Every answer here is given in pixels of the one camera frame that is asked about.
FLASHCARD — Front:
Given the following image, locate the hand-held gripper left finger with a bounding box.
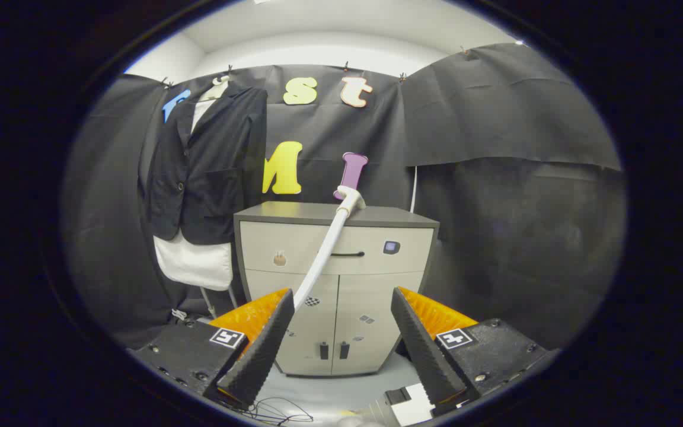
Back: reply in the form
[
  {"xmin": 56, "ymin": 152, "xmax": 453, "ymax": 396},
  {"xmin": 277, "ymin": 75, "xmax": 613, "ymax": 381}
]
[{"xmin": 131, "ymin": 288, "xmax": 296, "ymax": 410}]

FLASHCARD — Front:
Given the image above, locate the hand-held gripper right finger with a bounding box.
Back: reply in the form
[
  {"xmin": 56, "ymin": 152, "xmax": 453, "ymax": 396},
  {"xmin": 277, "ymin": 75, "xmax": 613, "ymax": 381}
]
[{"xmin": 390, "ymin": 286, "xmax": 561, "ymax": 419}]

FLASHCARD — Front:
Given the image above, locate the black suit jacket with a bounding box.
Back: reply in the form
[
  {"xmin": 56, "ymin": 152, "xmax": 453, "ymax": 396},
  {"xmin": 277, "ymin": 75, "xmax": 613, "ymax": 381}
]
[{"xmin": 143, "ymin": 83, "xmax": 269, "ymax": 246}]

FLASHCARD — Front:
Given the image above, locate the grey steamer stand pole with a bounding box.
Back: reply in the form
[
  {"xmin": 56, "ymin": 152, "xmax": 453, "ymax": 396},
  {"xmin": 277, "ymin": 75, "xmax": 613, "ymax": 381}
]
[{"xmin": 200, "ymin": 287, "xmax": 219, "ymax": 321}]

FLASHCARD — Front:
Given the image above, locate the white and black box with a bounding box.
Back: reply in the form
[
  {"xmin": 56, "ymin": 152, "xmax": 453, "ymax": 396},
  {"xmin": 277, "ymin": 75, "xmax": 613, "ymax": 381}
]
[{"xmin": 384, "ymin": 383, "xmax": 437, "ymax": 426}]

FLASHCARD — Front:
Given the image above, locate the grey cabinet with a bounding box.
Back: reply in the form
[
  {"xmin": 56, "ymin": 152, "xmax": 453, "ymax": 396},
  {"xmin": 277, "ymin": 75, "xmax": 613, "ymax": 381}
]
[{"xmin": 234, "ymin": 200, "xmax": 441, "ymax": 378}]

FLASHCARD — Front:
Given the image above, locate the black backdrop cloth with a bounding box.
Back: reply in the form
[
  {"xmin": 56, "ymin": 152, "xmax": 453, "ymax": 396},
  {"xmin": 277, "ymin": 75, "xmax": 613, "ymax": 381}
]
[{"xmin": 62, "ymin": 42, "xmax": 627, "ymax": 350}]

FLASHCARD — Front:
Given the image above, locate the thin black cable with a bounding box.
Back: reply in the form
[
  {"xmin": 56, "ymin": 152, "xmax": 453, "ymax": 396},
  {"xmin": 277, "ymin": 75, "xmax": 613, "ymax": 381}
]
[{"xmin": 223, "ymin": 396, "xmax": 314, "ymax": 426}]

